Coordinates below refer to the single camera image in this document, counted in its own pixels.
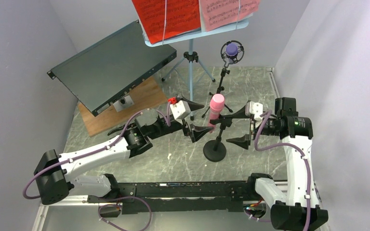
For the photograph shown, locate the black round-base mic stand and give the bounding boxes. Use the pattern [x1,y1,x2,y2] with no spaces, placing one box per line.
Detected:
[203,115,233,162]

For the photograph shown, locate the brown wooden board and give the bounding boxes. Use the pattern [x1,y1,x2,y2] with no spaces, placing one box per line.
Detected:
[78,77,167,137]

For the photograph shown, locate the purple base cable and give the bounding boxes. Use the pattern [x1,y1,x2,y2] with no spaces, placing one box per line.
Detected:
[97,196,153,231]

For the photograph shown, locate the pink microphone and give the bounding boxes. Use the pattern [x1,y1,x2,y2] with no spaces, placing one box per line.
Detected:
[208,94,225,130]

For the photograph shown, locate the pink sheet music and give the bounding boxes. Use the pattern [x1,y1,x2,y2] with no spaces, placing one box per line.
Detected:
[199,0,261,32]

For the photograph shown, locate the purple microphone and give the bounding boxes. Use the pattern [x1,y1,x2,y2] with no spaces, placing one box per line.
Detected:
[225,43,238,64]

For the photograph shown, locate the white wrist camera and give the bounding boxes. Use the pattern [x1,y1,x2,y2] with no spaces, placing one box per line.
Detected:
[168,97,191,120]
[245,101,264,122]

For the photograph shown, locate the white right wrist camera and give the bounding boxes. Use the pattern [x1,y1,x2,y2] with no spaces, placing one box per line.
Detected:
[245,101,264,122]

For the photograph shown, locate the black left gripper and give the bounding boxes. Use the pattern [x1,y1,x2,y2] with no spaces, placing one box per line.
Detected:
[148,94,213,142]

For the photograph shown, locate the black tripod mic stand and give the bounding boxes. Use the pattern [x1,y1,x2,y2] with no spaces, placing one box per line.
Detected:
[201,40,245,119]

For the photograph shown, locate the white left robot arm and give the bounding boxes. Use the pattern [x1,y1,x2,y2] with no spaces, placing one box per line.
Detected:
[23,95,213,205]

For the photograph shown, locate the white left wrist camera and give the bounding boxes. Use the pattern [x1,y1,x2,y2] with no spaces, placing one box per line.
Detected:
[168,97,191,120]

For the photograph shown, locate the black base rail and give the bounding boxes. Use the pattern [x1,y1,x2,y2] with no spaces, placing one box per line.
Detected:
[87,181,269,215]

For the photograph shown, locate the light blue music stand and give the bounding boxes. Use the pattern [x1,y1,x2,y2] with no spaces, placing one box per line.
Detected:
[143,17,250,121]

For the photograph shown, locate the black pliers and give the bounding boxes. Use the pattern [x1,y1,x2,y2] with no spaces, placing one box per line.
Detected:
[107,125,131,137]

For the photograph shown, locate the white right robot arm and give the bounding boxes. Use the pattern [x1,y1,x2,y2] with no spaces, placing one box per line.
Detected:
[227,97,329,231]

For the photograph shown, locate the red sheet music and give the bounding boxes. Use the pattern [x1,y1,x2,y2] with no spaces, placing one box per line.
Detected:
[132,0,201,44]

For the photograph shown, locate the dark grey rack unit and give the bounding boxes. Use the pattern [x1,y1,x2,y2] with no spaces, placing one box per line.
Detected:
[47,21,177,116]

